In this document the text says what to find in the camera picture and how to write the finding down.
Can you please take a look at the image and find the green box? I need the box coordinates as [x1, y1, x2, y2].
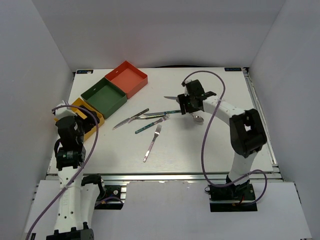
[80, 77, 127, 120]

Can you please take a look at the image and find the red box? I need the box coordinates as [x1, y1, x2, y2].
[104, 61, 148, 99]

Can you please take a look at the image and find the pink handled knife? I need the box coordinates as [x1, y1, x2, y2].
[164, 96, 178, 101]

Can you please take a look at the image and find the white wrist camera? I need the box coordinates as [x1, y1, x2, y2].
[181, 79, 193, 96]
[51, 106, 76, 122]

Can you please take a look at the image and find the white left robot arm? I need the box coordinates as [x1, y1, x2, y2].
[46, 103, 106, 240]

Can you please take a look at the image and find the green handled fork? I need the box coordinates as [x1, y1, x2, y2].
[134, 114, 170, 134]

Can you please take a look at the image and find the brown handled knife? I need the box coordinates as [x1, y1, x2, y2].
[112, 108, 150, 130]

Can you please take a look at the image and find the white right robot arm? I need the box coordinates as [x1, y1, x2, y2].
[178, 80, 267, 200]

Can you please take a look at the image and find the green handled knife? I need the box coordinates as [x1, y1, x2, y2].
[143, 110, 181, 117]

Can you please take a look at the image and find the yellow box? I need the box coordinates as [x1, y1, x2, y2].
[53, 97, 105, 141]

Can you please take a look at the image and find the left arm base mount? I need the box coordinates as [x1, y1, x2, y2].
[81, 174, 124, 210]

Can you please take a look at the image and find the pink handled fork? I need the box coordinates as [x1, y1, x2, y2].
[143, 125, 162, 163]

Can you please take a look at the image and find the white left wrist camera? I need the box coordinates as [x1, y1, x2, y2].
[51, 106, 76, 122]

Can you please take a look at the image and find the aluminium table frame rail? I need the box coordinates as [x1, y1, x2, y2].
[242, 67, 280, 173]

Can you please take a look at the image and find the brown handled spoon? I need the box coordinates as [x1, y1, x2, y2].
[189, 113, 204, 124]

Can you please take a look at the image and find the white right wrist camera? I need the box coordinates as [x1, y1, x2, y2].
[181, 79, 193, 96]

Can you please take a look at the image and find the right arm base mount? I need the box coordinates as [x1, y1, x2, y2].
[204, 180, 258, 213]

